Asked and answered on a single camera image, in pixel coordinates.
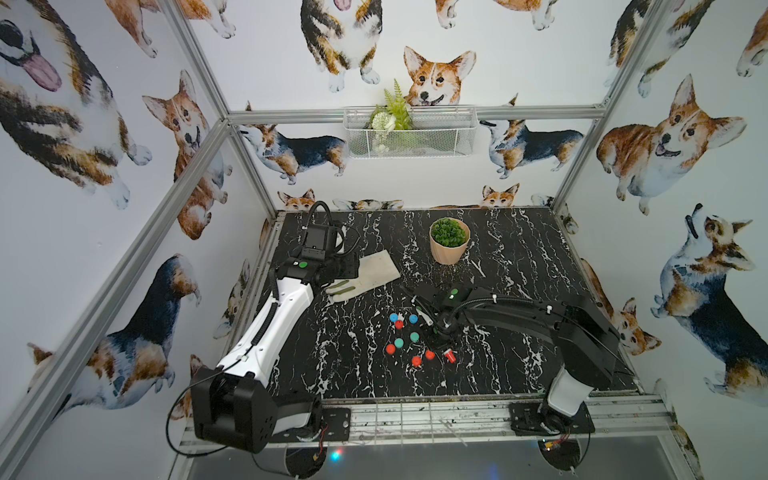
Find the white wire basket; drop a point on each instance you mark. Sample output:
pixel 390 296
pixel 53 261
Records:
pixel 438 132

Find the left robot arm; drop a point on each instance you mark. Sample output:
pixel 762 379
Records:
pixel 231 403

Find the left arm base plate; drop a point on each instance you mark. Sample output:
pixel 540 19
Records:
pixel 334 425

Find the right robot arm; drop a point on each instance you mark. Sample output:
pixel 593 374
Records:
pixel 586 342

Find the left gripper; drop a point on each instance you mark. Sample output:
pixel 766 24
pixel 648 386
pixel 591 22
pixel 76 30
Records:
pixel 347 267

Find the fern and white flower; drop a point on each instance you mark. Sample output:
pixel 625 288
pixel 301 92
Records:
pixel 390 124

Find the beige paper sheet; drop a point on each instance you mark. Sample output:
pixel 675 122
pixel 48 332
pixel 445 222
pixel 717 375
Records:
pixel 375 270

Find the potted green plant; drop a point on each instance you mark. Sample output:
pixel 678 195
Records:
pixel 449 239

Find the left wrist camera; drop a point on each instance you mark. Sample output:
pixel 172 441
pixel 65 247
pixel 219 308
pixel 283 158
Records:
pixel 321 242

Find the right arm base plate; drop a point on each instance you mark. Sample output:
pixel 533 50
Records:
pixel 539 419

